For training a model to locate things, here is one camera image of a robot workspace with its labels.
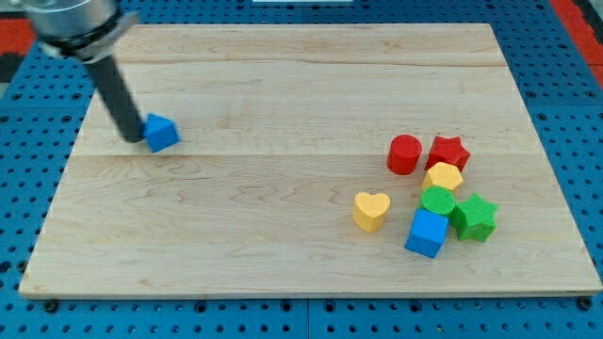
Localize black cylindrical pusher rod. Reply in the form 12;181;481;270
86;56;144;143

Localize wooden board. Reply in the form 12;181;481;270
20;24;602;299

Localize blue cube block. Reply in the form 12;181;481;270
404;209;449;259

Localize green cylinder block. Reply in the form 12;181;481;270
419;186;456;217

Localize yellow heart block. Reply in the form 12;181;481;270
352;192;391;233

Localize red cylinder block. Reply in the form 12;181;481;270
386;135;422;175

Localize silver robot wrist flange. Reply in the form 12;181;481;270
22;0;139;63

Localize red star block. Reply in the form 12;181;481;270
424;136;471;172

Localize yellow hexagon block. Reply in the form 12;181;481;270
421;162;464;192

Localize green star block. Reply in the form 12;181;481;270
450;193;498;242

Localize blue triangle block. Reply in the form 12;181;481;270
143;113;180;153

